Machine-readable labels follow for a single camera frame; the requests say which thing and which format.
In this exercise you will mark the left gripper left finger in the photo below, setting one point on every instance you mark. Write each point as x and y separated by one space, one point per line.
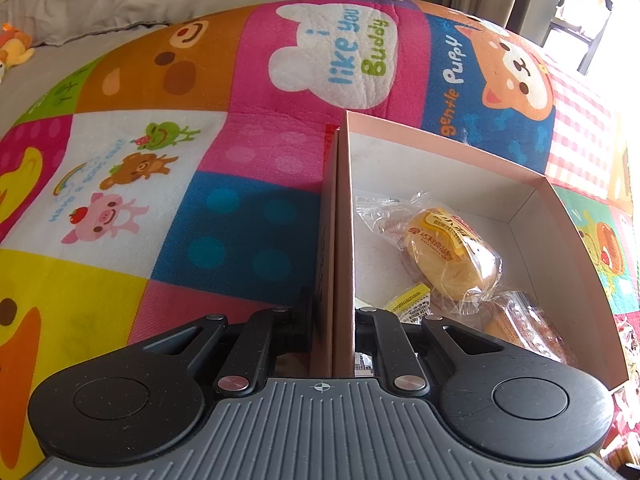
252 349

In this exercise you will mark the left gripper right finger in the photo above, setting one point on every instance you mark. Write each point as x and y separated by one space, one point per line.
380 335

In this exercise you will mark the yellow bun red-label wrapper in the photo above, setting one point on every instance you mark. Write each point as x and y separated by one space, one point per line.
449 254

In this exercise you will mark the pink cardboard gift box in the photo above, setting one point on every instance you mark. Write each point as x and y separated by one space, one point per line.
517 212

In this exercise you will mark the brown cake clear wrapper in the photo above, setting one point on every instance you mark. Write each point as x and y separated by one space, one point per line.
513 317

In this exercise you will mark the colourful cartoon play mat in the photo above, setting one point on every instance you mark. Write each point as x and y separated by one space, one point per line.
183 174

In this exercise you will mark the orange yellow plush toy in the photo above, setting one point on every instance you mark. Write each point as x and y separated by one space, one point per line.
16 48

